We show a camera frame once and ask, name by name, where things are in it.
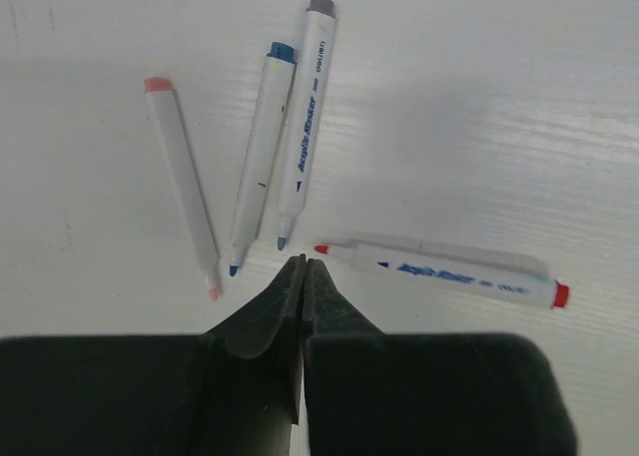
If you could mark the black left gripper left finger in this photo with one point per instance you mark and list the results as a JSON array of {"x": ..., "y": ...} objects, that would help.
[{"x": 232, "y": 390}]

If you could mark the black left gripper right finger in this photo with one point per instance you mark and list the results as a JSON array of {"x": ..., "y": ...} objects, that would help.
[{"x": 372, "y": 393}]

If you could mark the red capped marker pen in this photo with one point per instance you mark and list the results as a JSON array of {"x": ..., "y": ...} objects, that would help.
[{"x": 452, "y": 272}]

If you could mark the pink capped marker pen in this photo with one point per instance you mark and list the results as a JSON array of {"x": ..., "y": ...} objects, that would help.
[{"x": 167, "y": 119}]

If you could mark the blue capped marker pen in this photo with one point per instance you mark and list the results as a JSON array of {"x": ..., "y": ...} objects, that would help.
[{"x": 271, "y": 104}]

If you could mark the grey capped marker pen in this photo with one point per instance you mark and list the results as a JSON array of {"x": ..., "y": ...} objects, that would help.
[{"x": 304, "y": 113}]

